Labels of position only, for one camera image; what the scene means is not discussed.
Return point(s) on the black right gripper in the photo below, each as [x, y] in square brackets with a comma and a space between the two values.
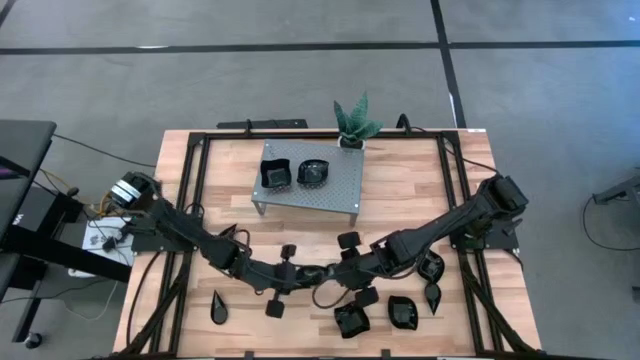
[362, 267]

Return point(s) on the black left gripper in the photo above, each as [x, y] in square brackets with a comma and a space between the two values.
[280, 277]

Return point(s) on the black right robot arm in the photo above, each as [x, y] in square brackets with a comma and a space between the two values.
[450, 220]

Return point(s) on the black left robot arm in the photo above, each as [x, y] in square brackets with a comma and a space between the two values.
[210, 247]

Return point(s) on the black wavy square mini plate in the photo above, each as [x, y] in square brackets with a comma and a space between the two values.
[351, 320]

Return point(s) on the grey perforated metal riser shelf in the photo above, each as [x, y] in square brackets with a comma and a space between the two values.
[340, 195]

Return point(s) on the white plant pot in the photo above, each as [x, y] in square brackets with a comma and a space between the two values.
[341, 145]

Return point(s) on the green potted plant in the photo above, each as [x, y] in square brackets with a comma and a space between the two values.
[357, 122]

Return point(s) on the black power strip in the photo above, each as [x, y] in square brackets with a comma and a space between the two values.
[260, 124]

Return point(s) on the white printed box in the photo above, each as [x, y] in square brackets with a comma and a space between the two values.
[95, 240]

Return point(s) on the black caster wheel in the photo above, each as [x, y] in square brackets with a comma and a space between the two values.
[33, 340]

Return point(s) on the grey metal stand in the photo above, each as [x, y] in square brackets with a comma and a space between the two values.
[620, 192]

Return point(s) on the black desk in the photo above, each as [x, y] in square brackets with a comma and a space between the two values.
[25, 150]

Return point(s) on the black table frame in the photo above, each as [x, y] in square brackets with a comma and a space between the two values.
[320, 135]

